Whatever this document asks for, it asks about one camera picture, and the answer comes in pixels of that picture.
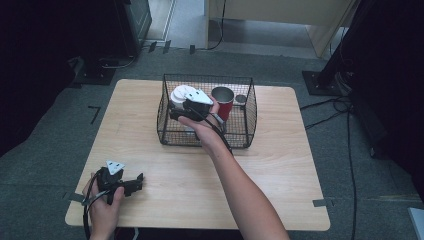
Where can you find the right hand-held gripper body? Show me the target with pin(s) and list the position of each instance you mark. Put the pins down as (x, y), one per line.
(196, 103)

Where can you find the black stand base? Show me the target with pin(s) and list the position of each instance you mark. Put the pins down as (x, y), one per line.
(95, 76)
(321, 83)

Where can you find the beige wooden furniture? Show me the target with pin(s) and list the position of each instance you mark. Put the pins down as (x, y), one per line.
(283, 15)

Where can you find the person's left hand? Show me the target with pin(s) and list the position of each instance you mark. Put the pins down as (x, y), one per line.
(103, 211)

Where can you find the grey tape strip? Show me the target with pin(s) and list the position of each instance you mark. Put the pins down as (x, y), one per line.
(320, 202)
(75, 197)

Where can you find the small dark round lid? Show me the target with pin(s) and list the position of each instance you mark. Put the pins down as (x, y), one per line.
(240, 98)

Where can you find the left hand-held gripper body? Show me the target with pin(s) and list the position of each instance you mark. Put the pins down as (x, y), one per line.
(110, 178)

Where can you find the person's right hand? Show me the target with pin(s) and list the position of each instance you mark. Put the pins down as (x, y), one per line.
(201, 128)

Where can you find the black cabinet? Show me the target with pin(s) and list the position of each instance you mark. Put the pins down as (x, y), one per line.
(131, 26)

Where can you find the white flat object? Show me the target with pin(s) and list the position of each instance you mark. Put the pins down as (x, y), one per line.
(417, 222)

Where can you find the red cup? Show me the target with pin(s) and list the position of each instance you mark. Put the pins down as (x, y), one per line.
(226, 101)

